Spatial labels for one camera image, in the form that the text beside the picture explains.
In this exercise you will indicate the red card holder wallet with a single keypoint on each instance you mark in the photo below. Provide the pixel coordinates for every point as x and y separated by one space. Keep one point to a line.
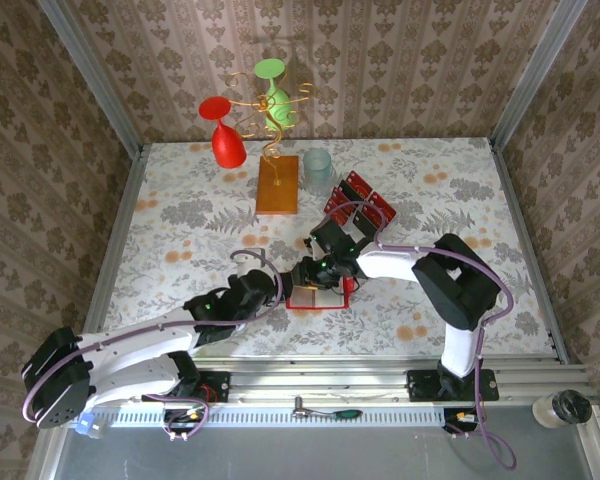
325 300

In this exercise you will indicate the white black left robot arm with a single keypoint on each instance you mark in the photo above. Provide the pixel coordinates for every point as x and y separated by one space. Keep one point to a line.
145 340

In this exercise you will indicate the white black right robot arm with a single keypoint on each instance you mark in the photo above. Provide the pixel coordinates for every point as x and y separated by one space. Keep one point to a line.
390 267

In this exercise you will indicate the clear glass tumbler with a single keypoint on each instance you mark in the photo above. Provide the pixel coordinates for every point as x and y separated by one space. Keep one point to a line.
316 170

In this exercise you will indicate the yellow power plug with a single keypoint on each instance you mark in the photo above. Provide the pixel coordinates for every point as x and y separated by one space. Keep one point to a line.
194 415
462 416

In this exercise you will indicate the red wine glass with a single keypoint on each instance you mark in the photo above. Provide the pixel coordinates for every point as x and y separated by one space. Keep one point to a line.
227 145

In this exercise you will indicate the green wine glass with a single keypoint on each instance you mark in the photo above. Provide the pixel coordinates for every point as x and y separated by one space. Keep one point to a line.
276 107

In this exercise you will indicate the grey metal panel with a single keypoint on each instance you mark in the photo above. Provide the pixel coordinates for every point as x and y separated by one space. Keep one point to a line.
305 455

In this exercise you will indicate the blue white connector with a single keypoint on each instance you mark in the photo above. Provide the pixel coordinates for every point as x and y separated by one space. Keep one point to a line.
95 430

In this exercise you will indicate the glass jar black lid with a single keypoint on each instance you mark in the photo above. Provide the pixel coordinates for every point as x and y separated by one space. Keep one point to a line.
570 407

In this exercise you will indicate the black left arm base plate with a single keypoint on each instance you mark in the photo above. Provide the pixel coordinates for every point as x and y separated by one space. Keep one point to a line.
220 385

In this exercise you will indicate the aluminium front frame rail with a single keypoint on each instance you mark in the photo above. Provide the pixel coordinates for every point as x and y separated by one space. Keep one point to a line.
320 380

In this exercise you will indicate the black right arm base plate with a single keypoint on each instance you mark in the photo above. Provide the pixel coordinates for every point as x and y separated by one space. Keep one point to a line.
419 385

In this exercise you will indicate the aluminium side rail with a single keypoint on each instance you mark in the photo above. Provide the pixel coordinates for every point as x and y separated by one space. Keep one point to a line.
528 250
112 260

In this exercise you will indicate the aluminium frame post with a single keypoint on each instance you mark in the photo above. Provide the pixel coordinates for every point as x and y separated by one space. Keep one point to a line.
536 75
95 80

